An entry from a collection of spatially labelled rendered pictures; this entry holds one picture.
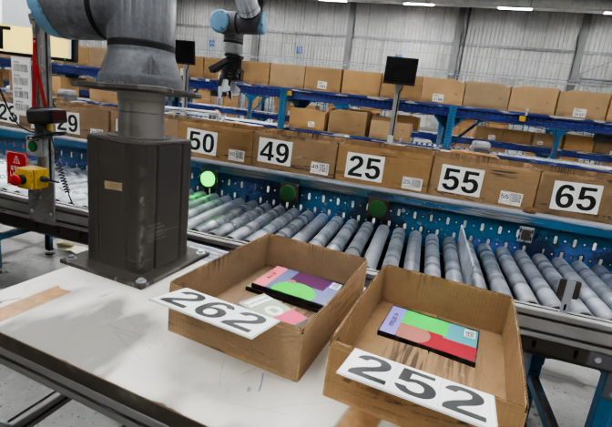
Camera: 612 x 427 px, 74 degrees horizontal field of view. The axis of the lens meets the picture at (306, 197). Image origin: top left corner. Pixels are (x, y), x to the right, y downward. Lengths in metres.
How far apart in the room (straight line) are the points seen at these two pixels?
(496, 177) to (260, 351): 1.25
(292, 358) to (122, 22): 0.78
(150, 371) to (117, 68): 0.63
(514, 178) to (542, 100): 4.67
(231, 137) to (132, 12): 1.00
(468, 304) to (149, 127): 0.84
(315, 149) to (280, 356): 1.19
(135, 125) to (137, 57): 0.15
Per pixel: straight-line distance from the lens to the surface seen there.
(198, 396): 0.71
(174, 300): 0.72
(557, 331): 1.29
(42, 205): 1.77
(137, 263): 1.06
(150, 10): 1.04
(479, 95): 6.27
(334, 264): 1.05
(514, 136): 10.57
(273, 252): 1.11
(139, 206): 1.01
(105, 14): 1.08
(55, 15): 1.17
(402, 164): 1.73
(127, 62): 1.01
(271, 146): 1.85
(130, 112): 1.04
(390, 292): 1.02
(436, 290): 1.00
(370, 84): 6.32
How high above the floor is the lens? 1.20
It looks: 13 degrees down
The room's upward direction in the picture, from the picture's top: 6 degrees clockwise
